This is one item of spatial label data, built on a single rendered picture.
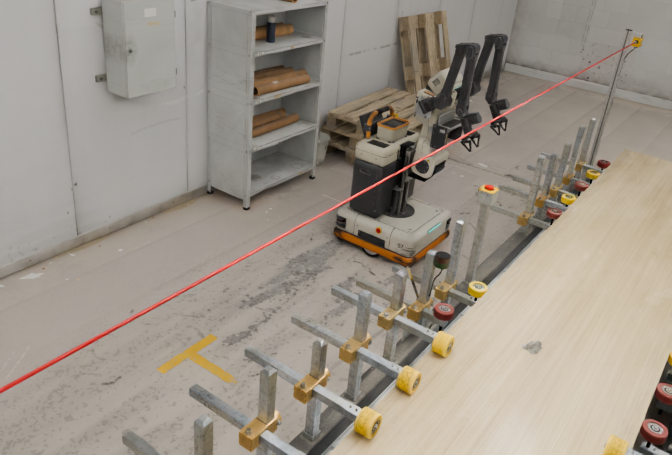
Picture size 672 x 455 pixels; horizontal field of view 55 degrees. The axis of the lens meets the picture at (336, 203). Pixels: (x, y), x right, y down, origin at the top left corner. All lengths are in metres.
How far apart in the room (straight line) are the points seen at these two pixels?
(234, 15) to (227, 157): 1.10
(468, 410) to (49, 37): 3.16
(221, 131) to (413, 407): 3.37
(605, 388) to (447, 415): 0.61
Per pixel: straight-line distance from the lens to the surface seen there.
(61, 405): 3.56
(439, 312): 2.64
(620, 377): 2.61
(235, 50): 4.85
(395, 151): 4.49
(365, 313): 2.24
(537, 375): 2.47
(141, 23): 4.32
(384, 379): 2.60
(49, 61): 4.27
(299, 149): 5.83
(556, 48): 10.36
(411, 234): 4.48
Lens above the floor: 2.40
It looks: 26 degrees down
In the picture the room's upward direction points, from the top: 6 degrees clockwise
